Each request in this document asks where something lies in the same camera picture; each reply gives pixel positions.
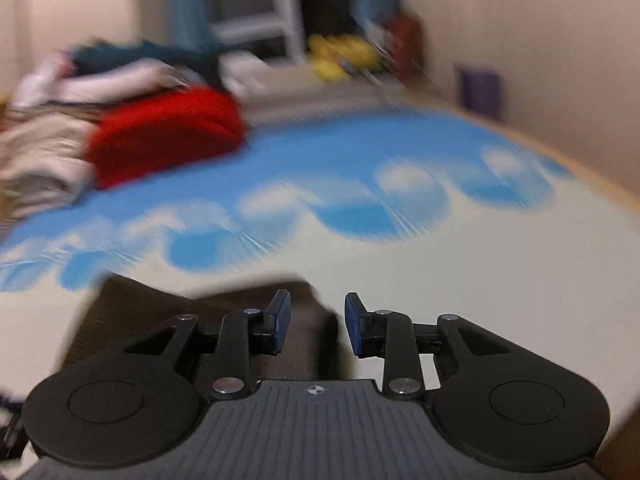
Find dark brown corduroy pants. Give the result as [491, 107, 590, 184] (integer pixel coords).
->
[60, 274, 350, 380]

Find white blue patterned bed sheet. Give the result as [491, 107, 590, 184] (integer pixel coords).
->
[1, 110, 639, 422]

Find pile of folded clothes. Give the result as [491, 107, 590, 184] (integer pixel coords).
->
[1, 41, 221, 223]

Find red knitted garment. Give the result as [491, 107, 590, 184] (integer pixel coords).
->
[86, 86, 245, 188]

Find purple box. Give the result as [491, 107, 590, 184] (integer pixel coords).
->
[457, 65, 502, 120]

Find red patterned plush toy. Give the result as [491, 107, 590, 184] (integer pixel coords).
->
[387, 12, 425, 82]

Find yellow plush toy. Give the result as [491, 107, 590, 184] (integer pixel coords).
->
[307, 35, 383, 82]

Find white shelf ladder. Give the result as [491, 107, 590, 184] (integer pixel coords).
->
[208, 0, 305, 63]

